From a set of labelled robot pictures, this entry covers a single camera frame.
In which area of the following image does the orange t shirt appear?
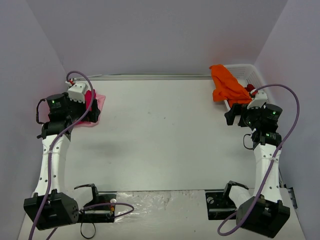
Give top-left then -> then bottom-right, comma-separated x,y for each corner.
209,64 -> 252,108

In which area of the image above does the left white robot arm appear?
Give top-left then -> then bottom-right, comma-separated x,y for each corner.
23,90 -> 100,231

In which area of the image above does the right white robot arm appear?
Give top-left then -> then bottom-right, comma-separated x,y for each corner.
221,103 -> 290,239

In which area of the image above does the pink folded t shirt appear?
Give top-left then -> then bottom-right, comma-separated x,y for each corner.
79,92 -> 106,128

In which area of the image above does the magenta folded t shirt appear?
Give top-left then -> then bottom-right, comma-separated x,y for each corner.
70,90 -> 101,127

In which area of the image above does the dark red t shirt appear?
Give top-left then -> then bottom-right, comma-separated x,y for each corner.
245,84 -> 255,93

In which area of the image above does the white plastic basket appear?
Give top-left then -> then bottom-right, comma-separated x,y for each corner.
224,64 -> 264,105

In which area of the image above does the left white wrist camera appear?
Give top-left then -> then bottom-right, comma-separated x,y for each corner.
67,82 -> 88,104

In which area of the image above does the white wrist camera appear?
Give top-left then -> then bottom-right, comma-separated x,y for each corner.
247,89 -> 268,110
67,82 -> 88,104

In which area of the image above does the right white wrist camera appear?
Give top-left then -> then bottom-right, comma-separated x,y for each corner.
247,89 -> 268,110

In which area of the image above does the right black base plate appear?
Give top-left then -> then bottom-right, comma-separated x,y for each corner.
205,189 -> 236,221

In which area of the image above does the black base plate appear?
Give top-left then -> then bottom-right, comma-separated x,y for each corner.
205,189 -> 236,221
77,192 -> 117,224

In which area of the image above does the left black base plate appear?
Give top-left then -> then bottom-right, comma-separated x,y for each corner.
77,192 -> 117,224

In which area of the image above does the black cable loop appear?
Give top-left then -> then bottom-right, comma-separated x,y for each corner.
79,219 -> 97,239

